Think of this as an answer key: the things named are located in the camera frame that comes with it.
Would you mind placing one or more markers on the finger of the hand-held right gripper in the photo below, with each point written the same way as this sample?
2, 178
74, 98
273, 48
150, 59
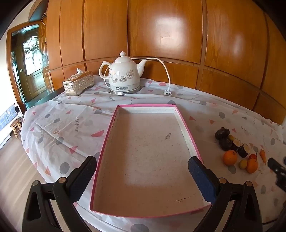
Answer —
276, 166

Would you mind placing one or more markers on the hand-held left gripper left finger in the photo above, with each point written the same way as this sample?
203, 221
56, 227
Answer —
80, 183

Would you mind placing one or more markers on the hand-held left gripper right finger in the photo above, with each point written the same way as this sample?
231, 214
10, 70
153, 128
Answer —
202, 180

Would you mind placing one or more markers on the small carrot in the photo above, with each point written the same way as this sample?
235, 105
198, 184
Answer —
263, 155

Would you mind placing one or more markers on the orange with stem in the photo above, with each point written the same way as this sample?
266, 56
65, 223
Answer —
252, 166
230, 158

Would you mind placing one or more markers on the small red tomato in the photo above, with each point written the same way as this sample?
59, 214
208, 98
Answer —
253, 156

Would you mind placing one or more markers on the small yellow fruit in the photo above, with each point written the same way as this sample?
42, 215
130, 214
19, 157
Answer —
242, 164
231, 137

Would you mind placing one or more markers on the dark water chestnut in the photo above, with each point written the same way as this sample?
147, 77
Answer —
221, 133
225, 144

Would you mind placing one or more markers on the pink cardboard tray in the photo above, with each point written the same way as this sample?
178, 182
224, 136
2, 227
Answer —
145, 156

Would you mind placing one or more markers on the patterned white tablecloth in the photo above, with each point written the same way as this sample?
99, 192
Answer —
67, 125

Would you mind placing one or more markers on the small wooden stool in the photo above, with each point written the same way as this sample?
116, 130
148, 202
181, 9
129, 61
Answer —
16, 128

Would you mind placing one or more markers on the blue plaid sofa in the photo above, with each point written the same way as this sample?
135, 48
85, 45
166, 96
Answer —
7, 116

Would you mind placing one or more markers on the ornate silver tissue box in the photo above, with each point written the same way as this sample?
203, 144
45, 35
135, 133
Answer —
78, 83

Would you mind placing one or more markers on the white ceramic electric kettle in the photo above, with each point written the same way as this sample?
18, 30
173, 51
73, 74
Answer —
124, 73

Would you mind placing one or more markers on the wooden glass door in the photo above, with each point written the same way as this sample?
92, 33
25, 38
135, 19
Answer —
33, 67

